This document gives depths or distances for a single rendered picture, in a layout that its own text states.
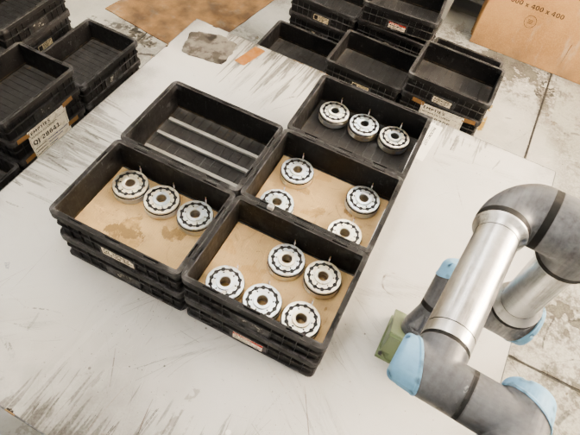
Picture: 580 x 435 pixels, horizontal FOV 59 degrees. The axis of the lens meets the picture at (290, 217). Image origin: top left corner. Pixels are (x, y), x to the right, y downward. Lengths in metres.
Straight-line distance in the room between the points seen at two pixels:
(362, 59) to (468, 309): 2.17
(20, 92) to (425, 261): 1.77
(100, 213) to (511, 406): 1.17
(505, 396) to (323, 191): 0.98
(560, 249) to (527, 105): 2.67
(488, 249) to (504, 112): 2.63
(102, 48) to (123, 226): 1.45
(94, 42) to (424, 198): 1.81
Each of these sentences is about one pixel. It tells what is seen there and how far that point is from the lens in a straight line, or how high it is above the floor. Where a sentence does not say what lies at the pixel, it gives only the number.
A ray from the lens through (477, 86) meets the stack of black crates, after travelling 2.73.
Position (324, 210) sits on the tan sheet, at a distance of 1.54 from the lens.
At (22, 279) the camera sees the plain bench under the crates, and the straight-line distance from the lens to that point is 1.64.
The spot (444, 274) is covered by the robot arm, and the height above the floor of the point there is 0.98.
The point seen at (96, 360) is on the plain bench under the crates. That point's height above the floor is 0.70.
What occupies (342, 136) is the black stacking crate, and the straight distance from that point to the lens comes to 1.75.
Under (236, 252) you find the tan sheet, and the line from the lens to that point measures 1.43.
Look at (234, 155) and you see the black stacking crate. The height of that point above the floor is 0.83.
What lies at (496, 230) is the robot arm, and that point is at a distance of 0.91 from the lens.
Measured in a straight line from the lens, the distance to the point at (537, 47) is 3.92.
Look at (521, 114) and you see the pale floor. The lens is 3.53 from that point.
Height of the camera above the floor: 2.06
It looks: 55 degrees down
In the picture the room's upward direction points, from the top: 11 degrees clockwise
